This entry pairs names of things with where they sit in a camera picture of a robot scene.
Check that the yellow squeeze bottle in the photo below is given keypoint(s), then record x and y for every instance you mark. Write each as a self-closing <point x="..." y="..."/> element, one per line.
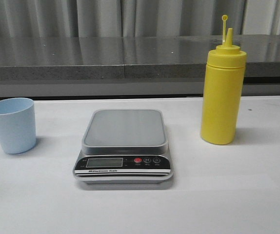
<point x="223" y="83"/>

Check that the light blue plastic cup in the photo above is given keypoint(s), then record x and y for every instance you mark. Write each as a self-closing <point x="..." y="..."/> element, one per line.
<point x="17" y="125"/>

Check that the silver electronic kitchen scale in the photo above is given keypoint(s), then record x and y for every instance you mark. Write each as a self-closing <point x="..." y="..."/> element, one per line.
<point x="124" y="146"/>

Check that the grey stone counter ledge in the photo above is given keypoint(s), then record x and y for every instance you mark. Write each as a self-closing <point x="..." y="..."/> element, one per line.
<point x="100" y="67"/>

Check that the grey curtain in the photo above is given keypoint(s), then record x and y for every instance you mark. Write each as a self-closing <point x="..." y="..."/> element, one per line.
<point x="136" y="18"/>

